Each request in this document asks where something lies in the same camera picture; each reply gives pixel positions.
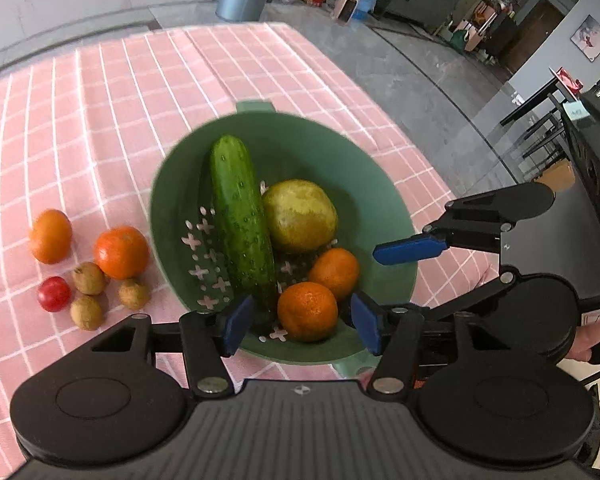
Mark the brown longan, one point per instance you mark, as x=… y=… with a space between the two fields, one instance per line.
x=86 y=312
x=88 y=278
x=133 y=294

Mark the small red fruit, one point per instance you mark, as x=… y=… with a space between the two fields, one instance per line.
x=54 y=294

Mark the brown door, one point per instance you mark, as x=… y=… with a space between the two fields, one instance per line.
x=535 y=35

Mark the black table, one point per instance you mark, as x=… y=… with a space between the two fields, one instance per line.
x=540 y=100

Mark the person's right hand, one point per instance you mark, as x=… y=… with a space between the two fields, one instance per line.
x=587 y=340

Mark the black counter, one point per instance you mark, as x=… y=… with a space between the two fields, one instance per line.
x=597 y=185

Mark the pink stool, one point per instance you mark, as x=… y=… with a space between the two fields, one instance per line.
x=346 y=6

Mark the yellow-green pear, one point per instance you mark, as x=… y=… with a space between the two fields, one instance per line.
x=300 y=215

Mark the green colander bowl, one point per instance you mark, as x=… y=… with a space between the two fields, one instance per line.
x=370 y=185

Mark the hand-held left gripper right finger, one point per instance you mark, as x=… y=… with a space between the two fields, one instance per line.
x=366 y=322

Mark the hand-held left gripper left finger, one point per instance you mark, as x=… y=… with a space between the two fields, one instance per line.
x=237 y=325

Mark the pink checkered tablecloth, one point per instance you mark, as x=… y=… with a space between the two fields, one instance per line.
x=105 y=110

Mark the orange mandarin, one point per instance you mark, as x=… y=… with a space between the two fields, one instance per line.
x=121 y=252
x=50 y=235
x=307 y=310
x=335 y=272

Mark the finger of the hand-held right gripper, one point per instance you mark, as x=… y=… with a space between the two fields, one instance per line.
x=475 y=297
x=410 y=251

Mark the cardboard box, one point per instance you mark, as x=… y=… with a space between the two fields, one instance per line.
x=557 y=176

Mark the framed wall picture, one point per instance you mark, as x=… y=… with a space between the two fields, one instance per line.
x=590 y=37

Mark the green cucumber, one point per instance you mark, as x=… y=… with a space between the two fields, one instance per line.
x=240 y=210

